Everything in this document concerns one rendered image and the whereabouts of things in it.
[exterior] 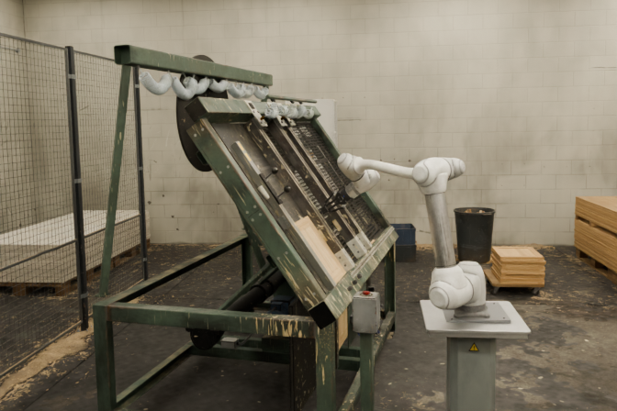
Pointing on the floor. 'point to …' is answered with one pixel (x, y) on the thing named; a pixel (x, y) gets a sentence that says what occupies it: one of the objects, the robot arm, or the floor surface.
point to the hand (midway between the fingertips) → (321, 211)
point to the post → (366, 372)
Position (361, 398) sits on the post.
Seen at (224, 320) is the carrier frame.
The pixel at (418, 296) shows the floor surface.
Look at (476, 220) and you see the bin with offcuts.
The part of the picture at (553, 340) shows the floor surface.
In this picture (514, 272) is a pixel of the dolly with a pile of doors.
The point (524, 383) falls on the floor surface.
